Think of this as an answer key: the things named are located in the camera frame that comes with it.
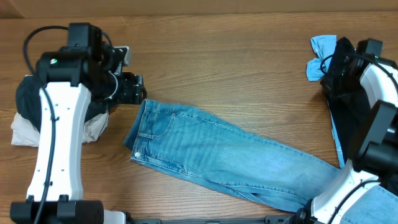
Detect light blue denim jeans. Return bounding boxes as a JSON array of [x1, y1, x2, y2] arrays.
[[123, 98, 398, 224]]

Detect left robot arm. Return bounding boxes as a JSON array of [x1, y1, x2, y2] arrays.
[[10, 22, 147, 224]]

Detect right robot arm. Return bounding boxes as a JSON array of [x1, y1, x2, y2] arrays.
[[276, 37, 397, 223]]

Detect black garment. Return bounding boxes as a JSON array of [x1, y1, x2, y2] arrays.
[[319, 36, 398, 197]]

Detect light blue shirt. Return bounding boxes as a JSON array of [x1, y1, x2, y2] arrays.
[[306, 35, 345, 169]]

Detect dark navy folded shirt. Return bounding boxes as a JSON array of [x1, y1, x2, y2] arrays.
[[16, 76, 108, 131]]

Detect white crumpled cloth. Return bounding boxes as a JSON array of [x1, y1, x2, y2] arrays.
[[11, 112, 109, 147]]

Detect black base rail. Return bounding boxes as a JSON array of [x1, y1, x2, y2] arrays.
[[126, 212, 300, 224]]

